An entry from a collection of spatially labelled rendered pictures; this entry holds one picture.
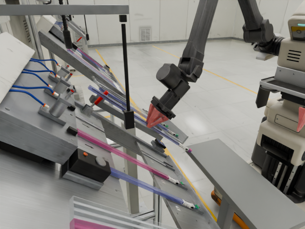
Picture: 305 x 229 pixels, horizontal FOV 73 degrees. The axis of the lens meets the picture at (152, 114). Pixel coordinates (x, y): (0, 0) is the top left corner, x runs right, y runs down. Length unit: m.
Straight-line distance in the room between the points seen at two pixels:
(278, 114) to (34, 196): 1.09
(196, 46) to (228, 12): 9.65
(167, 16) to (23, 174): 8.66
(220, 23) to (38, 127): 9.98
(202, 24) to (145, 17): 7.82
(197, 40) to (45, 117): 0.54
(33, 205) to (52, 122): 0.14
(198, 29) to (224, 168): 0.72
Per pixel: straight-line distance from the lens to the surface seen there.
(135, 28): 8.46
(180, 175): 0.89
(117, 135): 0.83
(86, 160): 0.40
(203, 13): 0.78
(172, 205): 0.65
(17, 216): 0.33
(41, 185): 0.38
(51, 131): 0.38
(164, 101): 0.71
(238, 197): 1.05
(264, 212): 1.04
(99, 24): 8.18
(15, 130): 0.38
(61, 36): 1.79
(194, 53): 0.73
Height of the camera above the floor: 1.35
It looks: 28 degrees down
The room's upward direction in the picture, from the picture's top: straight up
